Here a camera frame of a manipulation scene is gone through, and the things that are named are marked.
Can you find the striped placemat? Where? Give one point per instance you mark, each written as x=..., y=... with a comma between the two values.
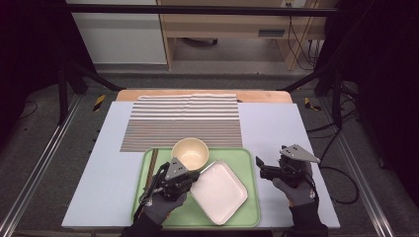
x=181, y=125

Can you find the wooden desk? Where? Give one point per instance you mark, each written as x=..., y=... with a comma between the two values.
x=230, y=29

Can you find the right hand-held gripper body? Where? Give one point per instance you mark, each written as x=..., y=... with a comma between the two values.
x=298, y=154

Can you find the dark green desk label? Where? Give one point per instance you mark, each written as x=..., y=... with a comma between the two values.
x=271, y=33

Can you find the green tray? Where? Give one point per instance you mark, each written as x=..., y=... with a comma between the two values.
x=243, y=158

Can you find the black curtain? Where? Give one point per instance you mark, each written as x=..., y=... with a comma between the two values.
x=388, y=65
x=26, y=49

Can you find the cream square plate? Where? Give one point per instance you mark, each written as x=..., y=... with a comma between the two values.
x=219, y=192

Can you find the person's left hand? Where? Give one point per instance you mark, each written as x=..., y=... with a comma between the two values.
x=161, y=209

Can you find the black metal stand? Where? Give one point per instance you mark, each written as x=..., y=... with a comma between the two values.
x=336, y=98
x=62, y=98

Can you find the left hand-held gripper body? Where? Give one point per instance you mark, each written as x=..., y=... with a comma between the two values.
x=176, y=171

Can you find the aluminium rail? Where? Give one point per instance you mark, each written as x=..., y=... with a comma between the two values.
x=359, y=171
x=42, y=158

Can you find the yellow black tape marker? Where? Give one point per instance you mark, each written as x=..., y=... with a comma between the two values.
x=307, y=102
x=99, y=102

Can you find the black metal bar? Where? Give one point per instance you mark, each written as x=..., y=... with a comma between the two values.
x=197, y=10

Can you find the person's right hand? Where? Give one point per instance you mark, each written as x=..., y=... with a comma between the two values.
x=298, y=196

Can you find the white cabinet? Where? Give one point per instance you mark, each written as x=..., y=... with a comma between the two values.
x=122, y=39

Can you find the cream bowl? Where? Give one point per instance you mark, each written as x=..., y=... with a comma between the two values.
x=189, y=153

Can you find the wooden table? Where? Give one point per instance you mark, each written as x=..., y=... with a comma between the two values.
x=263, y=96

